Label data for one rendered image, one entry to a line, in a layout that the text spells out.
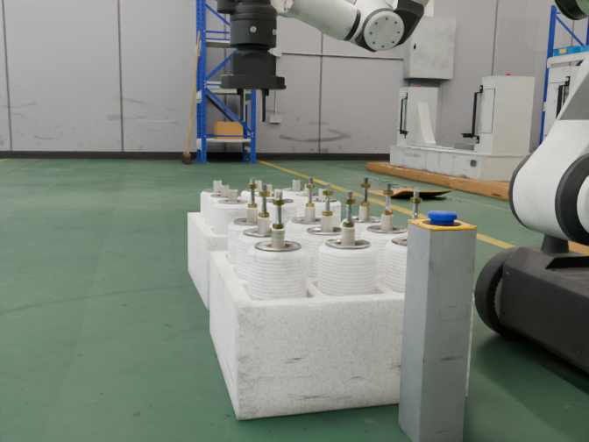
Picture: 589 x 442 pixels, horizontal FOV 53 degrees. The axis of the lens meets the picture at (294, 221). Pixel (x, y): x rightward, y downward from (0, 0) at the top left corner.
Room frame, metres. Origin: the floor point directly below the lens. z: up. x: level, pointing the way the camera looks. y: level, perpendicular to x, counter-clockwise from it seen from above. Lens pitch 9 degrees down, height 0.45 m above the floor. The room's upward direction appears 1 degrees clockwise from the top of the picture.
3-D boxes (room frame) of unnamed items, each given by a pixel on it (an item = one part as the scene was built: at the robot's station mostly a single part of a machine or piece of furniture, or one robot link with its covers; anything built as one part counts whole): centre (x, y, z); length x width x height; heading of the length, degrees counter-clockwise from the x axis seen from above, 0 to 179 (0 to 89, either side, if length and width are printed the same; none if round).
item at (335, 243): (0.95, -0.09, 0.25); 0.08 x 0.08 x 0.01
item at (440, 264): (0.80, -0.20, 0.16); 0.07 x 0.07 x 0.31; 14
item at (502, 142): (4.92, -1.36, 0.45); 1.61 x 0.57 x 0.74; 14
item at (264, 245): (0.92, 0.03, 0.25); 0.08 x 0.08 x 0.01
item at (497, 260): (1.22, -0.49, 0.10); 0.20 x 0.05 x 0.20; 104
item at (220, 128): (6.89, 0.79, 0.36); 0.31 x 0.25 x 0.20; 104
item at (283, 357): (1.07, -0.06, 0.09); 0.39 x 0.39 x 0.18; 14
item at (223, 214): (1.45, 0.15, 0.16); 0.10 x 0.10 x 0.18
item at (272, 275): (0.92, 0.03, 0.16); 0.10 x 0.10 x 0.18
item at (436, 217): (0.80, -0.20, 0.32); 0.04 x 0.04 x 0.02
